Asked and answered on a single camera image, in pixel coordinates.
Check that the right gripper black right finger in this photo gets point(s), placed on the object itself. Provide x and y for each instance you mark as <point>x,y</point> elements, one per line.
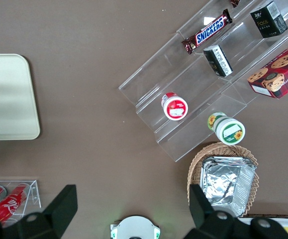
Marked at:
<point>203,219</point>

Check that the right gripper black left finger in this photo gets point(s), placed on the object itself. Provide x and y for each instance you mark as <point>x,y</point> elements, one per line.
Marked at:
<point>56,214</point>

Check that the aluminium foil tray stack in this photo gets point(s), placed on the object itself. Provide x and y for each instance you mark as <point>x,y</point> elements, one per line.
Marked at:
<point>223,181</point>

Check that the wicker basket holding foil trays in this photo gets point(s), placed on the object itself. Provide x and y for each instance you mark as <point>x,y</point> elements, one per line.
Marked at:
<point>220,149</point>

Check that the cream rectangular serving tray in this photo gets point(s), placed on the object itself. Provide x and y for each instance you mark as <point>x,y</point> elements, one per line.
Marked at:
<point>7,99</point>

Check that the clear acrylic bottle rack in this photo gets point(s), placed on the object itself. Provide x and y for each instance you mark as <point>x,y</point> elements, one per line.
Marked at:
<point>34,194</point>

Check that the white snack bin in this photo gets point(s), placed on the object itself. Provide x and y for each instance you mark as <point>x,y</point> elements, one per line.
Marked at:
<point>265,219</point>

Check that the green lidded sunflower cup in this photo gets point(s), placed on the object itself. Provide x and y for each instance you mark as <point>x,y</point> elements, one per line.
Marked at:
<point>229,130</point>

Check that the red lidded white cup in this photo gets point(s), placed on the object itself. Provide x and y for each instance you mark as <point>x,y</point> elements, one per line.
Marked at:
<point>175,107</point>

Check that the clear acrylic stepped shelf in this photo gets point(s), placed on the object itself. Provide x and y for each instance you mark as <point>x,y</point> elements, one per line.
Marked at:
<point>158,74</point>

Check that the small black carton box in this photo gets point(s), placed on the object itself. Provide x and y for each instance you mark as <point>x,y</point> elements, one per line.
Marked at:
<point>218,63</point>
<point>269,20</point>

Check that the red tartan cookie box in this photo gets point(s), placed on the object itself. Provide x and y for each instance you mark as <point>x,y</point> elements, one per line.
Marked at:
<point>280,74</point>

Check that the Snickers chocolate bar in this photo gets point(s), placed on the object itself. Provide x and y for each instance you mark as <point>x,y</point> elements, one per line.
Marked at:
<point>235,2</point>
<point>207,31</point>

